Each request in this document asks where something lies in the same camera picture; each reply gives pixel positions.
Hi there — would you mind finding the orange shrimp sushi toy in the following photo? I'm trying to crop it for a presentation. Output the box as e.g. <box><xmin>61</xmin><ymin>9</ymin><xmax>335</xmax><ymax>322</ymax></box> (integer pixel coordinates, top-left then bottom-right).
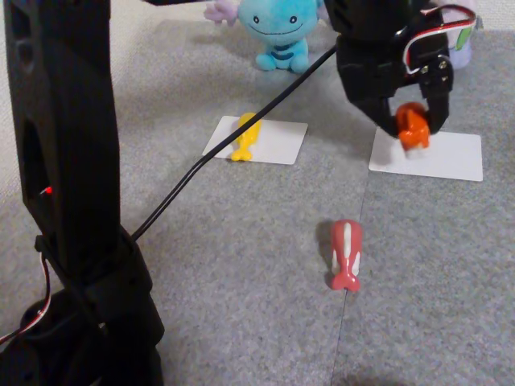
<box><xmin>394</xmin><ymin>101</ymin><xmax>431</xmax><ymax>159</ymax></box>

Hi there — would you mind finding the red white black servo wire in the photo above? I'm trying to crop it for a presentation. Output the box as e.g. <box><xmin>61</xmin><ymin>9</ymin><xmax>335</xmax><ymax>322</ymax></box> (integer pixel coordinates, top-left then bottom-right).
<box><xmin>0</xmin><ymin>257</ymin><xmax>54</xmax><ymax>343</ymax></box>
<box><xmin>402</xmin><ymin>3</ymin><xmax>482</xmax><ymax>76</ymax></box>

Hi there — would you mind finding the yellow egg sushi toy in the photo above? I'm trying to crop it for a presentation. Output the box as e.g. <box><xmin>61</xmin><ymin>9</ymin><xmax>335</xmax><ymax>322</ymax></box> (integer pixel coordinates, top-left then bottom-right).
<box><xmin>230</xmin><ymin>112</ymin><xmax>263</xmax><ymax>162</ymax></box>

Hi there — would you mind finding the blue Wooper plush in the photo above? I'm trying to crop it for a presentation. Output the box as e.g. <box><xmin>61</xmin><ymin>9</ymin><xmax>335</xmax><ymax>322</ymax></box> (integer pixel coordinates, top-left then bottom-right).
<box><xmin>203</xmin><ymin>0</ymin><xmax>332</xmax><ymax>76</ymax></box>

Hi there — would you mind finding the thin black cable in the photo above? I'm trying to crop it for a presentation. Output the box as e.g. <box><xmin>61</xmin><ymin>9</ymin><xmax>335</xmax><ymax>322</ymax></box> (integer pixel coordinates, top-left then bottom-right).
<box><xmin>130</xmin><ymin>43</ymin><xmax>340</xmax><ymax>243</ymax></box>

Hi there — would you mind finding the purple Goomy plush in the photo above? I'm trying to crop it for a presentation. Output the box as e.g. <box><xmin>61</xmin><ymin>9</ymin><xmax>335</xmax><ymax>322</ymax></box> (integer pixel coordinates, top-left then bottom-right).
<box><xmin>436</xmin><ymin>0</ymin><xmax>484</xmax><ymax>70</ymax></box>

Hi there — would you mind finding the white blank card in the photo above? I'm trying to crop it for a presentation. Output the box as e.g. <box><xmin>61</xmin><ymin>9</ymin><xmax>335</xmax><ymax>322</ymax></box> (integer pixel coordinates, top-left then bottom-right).
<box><xmin>201</xmin><ymin>116</ymin><xmax>309</xmax><ymax>166</ymax></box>
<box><xmin>368</xmin><ymin>127</ymin><xmax>484</xmax><ymax>183</ymax></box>

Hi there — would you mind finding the pink striped sushi toy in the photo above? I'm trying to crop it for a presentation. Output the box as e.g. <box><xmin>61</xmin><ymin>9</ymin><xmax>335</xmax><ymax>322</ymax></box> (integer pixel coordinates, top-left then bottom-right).
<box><xmin>330</xmin><ymin>219</ymin><xmax>364</xmax><ymax>293</ymax></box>

